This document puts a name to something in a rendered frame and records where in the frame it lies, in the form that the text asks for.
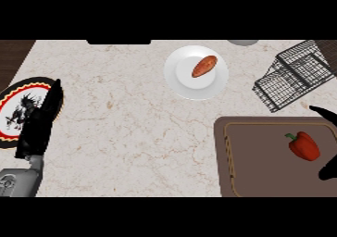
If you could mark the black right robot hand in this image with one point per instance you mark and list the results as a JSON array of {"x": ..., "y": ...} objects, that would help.
[{"x": 333, "y": 168}]

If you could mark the round horse-print plate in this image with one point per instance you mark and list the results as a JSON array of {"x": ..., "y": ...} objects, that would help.
[{"x": 14, "y": 114}]

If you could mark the orange sweet potato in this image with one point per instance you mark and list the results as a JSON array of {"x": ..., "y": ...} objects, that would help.
[{"x": 204, "y": 66}]

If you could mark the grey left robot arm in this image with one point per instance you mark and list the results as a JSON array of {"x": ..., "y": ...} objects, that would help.
[{"x": 17, "y": 182}]

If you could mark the grey round object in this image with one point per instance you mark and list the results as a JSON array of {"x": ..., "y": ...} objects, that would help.
[{"x": 243, "y": 42}]

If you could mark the brown tray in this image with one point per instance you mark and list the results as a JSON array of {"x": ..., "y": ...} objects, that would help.
[{"x": 277, "y": 157}]

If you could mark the red bell pepper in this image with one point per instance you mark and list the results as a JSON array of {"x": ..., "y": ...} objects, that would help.
[{"x": 305, "y": 146}]

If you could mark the white plate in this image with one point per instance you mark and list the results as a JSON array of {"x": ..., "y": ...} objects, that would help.
[{"x": 196, "y": 72}]

